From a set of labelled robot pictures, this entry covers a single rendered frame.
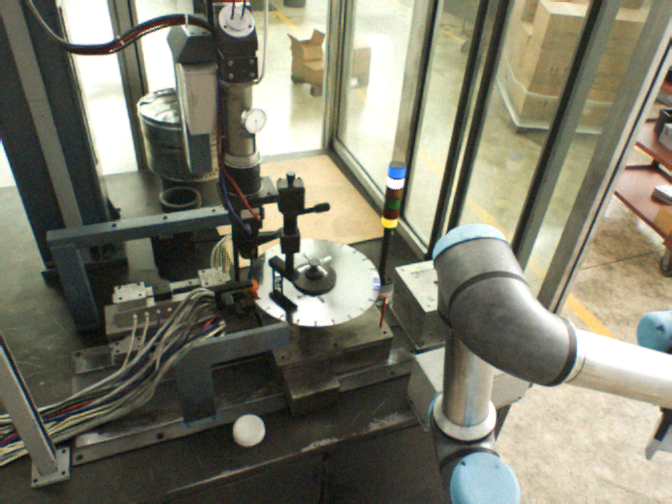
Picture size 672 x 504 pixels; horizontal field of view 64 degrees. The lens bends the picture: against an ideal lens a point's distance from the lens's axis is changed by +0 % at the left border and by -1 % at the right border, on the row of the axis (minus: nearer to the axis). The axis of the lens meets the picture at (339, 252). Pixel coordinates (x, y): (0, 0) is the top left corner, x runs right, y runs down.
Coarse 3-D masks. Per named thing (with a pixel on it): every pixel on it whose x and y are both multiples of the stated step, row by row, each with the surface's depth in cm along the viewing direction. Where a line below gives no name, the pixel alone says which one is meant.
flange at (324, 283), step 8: (304, 264) 137; (304, 272) 134; (328, 272) 135; (296, 280) 132; (304, 280) 132; (312, 280) 132; (320, 280) 132; (328, 280) 133; (304, 288) 130; (312, 288) 130; (320, 288) 130; (328, 288) 131
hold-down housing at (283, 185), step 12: (288, 180) 111; (300, 180) 113; (288, 192) 110; (300, 192) 111; (288, 204) 112; (300, 204) 113; (288, 216) 115; (288, 228) 117; (288, 240) 119; (288, 252) 121
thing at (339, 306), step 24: (312, 240) 147; (264, 264) 138; (336, 264) 139; (360, 264) 140; (264, 288) 130; (288, 288) 131; (336, 288) 132; (360, 288) 133; (288, 312) 125; (312, 312) 125; (336, 312) 126; (360, 312) 126
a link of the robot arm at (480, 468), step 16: (480, 448) 98; (448, 464) 98; (464, 464) 94; (480, 464) 94; (496, 464) 94; (448, 480) 96; (464, 480) 92; (480, 480) 92; (496, 480) 92; (512, 480) 92; (448, 496) 95; (464, 496) 90; (480, 496) 90; (496, 496) 90; (512, 496) 90
